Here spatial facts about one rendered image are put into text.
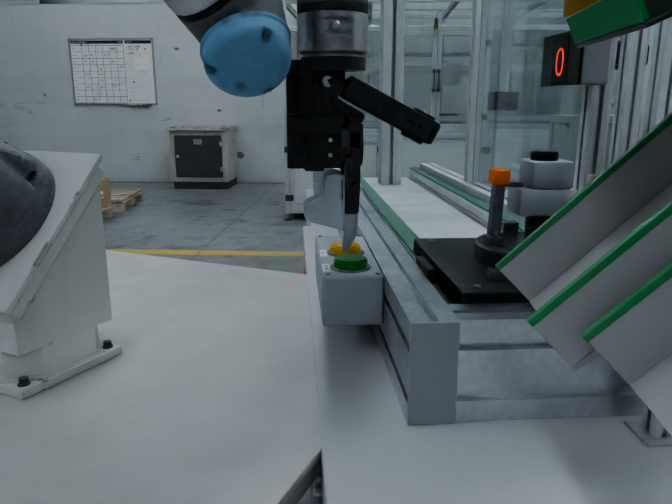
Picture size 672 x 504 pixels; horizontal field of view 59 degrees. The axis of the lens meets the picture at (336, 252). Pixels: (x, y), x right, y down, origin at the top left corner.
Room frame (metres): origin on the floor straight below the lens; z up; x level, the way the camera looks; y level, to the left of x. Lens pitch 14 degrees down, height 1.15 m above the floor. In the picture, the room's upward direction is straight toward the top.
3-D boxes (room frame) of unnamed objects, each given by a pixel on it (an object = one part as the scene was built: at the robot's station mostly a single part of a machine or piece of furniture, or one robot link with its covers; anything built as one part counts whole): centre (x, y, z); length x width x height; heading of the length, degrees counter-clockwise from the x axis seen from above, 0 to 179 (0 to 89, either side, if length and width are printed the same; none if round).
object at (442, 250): (0.68, -0.23, 0.96); 0.24 x 0.24 x 0.02; 4
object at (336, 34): (0.67, 0.00, 1.21); 0.08 x 0.08 x 0.05
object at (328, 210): (0.66, 0.01, 1.03); 0.06 x 0.03 x 0.09; 94
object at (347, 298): (0.75, -0.01, 0.93); 0.21 x 0.07 x 0.06; 4
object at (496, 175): (0.67, -0.19, 1.04); 0.04 x 0.02 x 0.08; 94
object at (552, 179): (0.68, -0.24, 1.06); 0.08 x 0.04 x 0.07; 93
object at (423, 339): (0.94, -0.06, 0.91); 0.89 x 0.06 x 0.11; 4
